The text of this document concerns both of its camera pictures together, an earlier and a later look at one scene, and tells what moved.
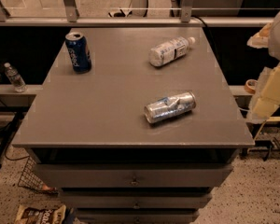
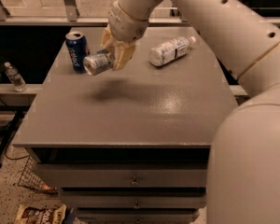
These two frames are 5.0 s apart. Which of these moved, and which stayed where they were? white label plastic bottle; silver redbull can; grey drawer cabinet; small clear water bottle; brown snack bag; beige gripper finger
Moved: beige gripper finger; silver redbull can
Stayed: brown snack bag; small clear water bottle; grey drawer cabinet; white label plastic bottle
